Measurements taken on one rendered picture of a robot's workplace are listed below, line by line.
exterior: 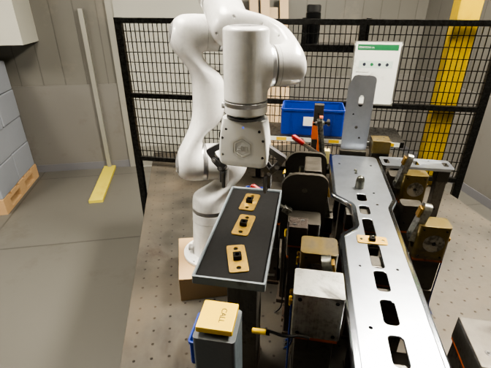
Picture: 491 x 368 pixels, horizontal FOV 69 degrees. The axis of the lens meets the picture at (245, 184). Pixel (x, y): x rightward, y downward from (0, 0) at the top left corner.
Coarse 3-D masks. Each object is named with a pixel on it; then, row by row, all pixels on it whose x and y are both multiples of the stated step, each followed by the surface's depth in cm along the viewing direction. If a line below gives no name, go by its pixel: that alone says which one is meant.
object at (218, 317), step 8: (208, 304) 60; (216, 304) 60; (224, 304) 60; (232, 304) 60; (208, 312) 59; (216, 312) 59; (224, 312) 59; (232, 312) 59; (200, 320) 57; (208, 320) 57; (216, 320) 57; (224, 320) 57; (232, 320) 57; (200, 328) 56; (208, 328) 56; (216, 328) 56; (224, 328) 56; (232, 328) 56
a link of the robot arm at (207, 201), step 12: (216, 168) 112; (240, 168) 115; (216, 180) 121; (204, 192) 119; (216, 192) 118; (228, 192) 117; (192, 204) 123; (204, 204) 118; (216, 204) 118; (204, 216) 119; (216, 216) 120
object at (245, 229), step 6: (240, 216) 85; (246, 216) 85; (252, 216) 85; (240, 222) 81; (246, 222) 81; (252, 222) 82; (234, 228) 80; (240, 228) 80; (246, 228) 80; (234, 234) 78; (240, 234) 78; (246, 234) 78
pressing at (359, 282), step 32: (352, 160) 156; (352, 192) 130; (384, 192) 130; (384, 224) 111; (352, 256) 97; (384, 256) 97; (352, 288) 86; (416, 288) 86; (352, 320) 77; (416, 320) 78; (352, 352) 70; (384, 352) 70; (416, 352) 70
